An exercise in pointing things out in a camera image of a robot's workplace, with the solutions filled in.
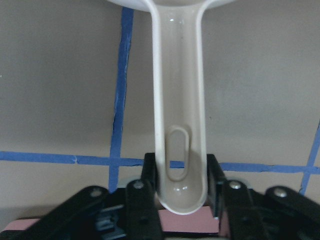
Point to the black-lined pink trash bin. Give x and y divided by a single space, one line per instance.
200 225

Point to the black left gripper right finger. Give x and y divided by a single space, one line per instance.
232 204

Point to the white plastic dustpan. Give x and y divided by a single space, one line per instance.
179 100

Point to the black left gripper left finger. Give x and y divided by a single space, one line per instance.
142 216

